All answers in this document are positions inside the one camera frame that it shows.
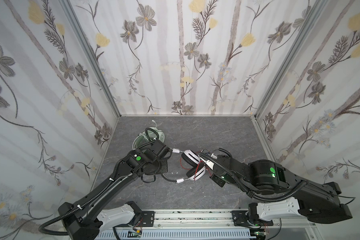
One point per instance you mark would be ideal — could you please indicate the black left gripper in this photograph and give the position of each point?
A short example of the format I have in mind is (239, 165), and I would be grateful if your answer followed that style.
(164, 154)

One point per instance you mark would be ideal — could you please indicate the black white headphones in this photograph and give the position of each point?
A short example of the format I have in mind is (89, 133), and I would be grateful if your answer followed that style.
(197, 170)

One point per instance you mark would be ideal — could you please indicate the green white headphones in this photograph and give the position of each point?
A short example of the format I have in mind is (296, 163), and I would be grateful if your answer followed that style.
(148, 135)

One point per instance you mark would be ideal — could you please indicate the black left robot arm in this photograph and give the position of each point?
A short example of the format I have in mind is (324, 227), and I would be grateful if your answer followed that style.
(80, 220)

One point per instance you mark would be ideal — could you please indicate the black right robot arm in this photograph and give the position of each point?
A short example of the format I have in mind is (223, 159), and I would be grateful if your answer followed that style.
(277, 192)

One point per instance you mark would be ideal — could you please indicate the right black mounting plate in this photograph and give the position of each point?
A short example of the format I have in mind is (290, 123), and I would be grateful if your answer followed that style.
(245, 219)

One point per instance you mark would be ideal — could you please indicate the black mounting plate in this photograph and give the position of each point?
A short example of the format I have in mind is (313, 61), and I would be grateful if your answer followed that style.
(245, 219)
(147, 220)

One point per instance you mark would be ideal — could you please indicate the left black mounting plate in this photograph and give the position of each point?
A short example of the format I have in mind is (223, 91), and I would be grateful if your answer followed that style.
(147, 220)

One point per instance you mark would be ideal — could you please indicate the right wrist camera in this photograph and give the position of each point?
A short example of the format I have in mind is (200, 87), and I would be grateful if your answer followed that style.
(208, 160)

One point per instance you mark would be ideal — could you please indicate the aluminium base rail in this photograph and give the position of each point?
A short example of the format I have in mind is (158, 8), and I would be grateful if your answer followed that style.
(214, 219)

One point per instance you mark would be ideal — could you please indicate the white slotted cable duct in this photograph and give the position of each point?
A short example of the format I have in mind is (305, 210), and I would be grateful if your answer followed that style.
(177, 234)

